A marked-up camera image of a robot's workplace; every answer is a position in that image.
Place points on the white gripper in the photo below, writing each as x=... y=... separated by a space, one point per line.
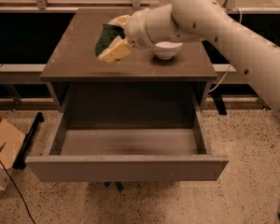
x=136 y=29

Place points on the green and yellow sponge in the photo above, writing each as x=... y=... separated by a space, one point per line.
x=109 y=33

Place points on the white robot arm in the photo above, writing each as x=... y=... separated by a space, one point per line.
x=253 y=56

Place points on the grey cabinet with counter top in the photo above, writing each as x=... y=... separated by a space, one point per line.
x=141 y=91

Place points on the grey open top drawer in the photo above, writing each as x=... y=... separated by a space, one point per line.
x=128 y=155

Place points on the white ceramic bowl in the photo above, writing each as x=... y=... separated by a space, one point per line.
x=167 y=50

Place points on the black bar on floor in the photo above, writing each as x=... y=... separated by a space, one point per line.
x=19 y=163

